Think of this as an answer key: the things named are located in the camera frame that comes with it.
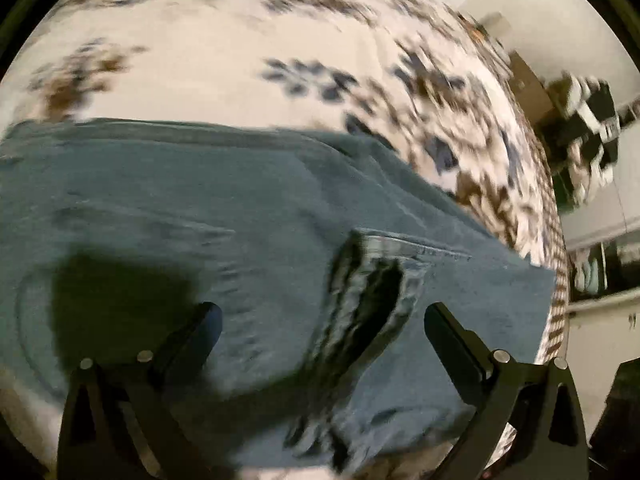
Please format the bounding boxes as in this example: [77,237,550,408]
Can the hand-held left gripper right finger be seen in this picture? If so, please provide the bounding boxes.
[423,302,590,480]

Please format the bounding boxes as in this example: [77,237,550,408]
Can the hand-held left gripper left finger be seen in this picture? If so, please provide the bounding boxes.
[56,301,224,480]

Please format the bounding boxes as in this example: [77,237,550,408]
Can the blue denim pants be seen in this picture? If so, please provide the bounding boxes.
[0,118,557,476]

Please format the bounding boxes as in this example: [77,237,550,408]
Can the white cabinet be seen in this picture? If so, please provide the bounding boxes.
[562,105,640,441]

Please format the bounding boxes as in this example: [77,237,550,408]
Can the black and white shelf clutter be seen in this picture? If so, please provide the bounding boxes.
[542,72,623,206]

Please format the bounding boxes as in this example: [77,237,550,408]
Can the brown cardboard box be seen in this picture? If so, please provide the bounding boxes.
[507,51,555,123]

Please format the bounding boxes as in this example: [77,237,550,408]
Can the floral printed bed sheet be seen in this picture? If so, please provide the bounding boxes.
[0,0,571,480]

